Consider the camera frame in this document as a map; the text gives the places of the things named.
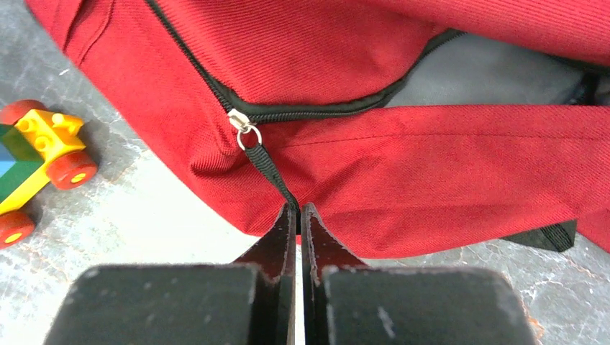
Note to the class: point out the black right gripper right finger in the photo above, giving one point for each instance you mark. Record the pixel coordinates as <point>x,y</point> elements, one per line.
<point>348,302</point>

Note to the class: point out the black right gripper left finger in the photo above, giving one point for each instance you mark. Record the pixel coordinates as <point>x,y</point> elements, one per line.
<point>248,301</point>

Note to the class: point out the colourful block tower toy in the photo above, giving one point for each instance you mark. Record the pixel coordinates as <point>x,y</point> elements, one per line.
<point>38,147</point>

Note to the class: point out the red student backpack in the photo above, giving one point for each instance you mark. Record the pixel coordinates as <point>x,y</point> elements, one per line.
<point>414,126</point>

